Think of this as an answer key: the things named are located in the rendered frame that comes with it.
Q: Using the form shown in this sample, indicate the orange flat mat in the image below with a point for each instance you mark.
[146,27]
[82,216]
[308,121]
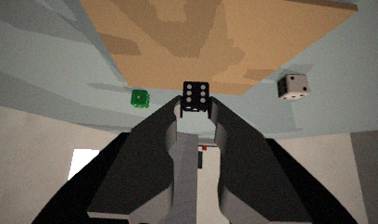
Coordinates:
[231,44]

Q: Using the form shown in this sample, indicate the white die with black pips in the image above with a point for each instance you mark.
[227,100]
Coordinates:
[293,86]

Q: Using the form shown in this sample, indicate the green die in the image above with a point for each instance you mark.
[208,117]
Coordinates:
[140,98]

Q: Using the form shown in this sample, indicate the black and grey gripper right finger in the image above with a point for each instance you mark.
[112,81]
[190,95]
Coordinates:
[261,183]

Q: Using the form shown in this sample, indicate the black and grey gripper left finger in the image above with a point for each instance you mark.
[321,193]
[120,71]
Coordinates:
[130,181]

